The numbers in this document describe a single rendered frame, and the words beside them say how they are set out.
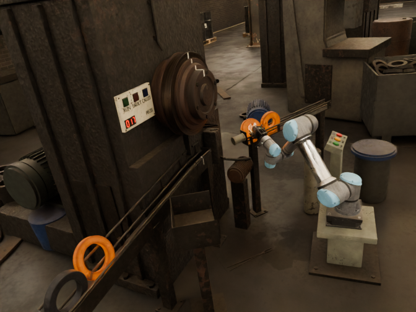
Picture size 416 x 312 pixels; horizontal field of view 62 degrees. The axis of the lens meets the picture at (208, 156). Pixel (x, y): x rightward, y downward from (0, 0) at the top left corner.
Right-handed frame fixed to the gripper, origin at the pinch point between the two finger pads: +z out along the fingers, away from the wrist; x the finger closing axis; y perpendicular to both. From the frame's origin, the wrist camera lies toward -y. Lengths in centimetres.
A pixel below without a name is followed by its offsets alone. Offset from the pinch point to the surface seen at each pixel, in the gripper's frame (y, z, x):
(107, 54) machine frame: 76, -22, 94
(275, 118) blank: 3.8, -2.1, -20.1
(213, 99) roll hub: 38, -15, 37
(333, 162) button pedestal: -15, -42, -46
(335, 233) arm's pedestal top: -19, -91, -7
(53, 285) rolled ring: 20, -91, 136
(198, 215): 4, -66, 68
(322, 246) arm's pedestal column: -51, -79, -17
